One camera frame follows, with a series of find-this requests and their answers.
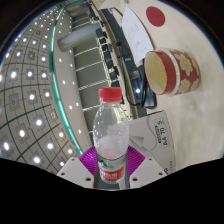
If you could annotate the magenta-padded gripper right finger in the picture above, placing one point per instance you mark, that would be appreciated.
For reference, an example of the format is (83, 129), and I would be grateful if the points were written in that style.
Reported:
(146, 170)

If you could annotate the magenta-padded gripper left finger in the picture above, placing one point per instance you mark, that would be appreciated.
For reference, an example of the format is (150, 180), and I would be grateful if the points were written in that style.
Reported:
(76, 170)

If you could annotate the clear red-capped water bottle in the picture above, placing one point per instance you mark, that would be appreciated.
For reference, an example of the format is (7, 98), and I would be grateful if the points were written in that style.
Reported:
(111, 133)

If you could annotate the white paper carton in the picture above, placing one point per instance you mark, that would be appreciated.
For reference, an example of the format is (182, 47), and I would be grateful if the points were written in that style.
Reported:
(151, 133)

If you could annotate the black conference microphone console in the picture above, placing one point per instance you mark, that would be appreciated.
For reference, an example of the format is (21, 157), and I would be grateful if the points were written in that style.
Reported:
(143, 90)

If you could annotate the group of round ceiling lights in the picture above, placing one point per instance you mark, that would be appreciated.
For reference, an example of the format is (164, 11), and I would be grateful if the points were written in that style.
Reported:
(31, 96)

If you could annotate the red flower-patterned mug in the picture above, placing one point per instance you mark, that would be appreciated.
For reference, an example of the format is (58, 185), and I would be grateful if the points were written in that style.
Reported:
(180, 71)

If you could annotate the group of black office chairs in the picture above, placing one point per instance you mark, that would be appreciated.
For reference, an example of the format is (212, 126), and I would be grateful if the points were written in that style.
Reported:
(108, 56)

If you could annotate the long curved conference desk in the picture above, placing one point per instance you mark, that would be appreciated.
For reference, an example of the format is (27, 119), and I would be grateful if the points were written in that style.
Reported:
(115, 40)

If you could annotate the white printed paper sheet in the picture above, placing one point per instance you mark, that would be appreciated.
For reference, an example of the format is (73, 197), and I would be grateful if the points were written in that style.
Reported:
(136, 33)

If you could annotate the flat round red coaster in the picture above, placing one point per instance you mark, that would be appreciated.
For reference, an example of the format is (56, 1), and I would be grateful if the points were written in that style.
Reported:
(155, 16)

